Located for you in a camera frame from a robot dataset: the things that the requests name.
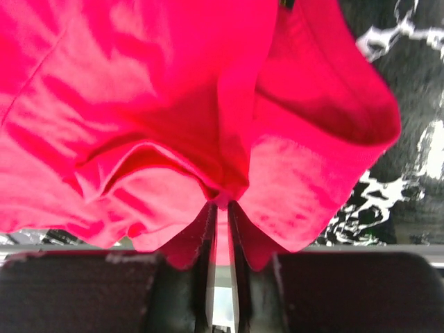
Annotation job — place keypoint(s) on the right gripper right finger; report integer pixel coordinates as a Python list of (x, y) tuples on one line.
[(256, 295)]

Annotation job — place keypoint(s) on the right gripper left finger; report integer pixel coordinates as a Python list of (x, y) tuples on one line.
[(183, 290)]

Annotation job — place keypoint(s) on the red t-shirt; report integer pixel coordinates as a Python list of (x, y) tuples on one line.
[(180, 121)]

